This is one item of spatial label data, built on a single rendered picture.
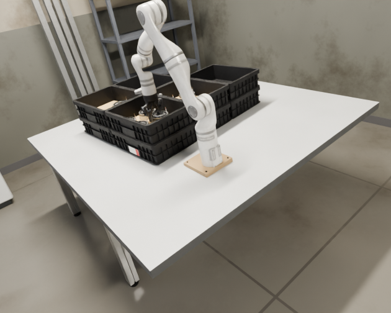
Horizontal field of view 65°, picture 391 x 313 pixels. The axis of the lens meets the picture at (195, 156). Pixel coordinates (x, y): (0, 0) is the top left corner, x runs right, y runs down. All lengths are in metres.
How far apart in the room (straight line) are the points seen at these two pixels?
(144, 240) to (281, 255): 1.03
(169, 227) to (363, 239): 1.31
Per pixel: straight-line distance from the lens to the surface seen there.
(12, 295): 2.34
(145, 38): 1.47
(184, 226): 1.18
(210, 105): 1.31
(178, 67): 1.29
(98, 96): 2.19
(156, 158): 1.54
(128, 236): 1.21
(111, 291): 2.01
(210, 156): 1.40
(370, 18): 3.22
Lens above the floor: 1.50
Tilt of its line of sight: 30 degrees down
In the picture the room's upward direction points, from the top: 10 degrees counter-clockwise
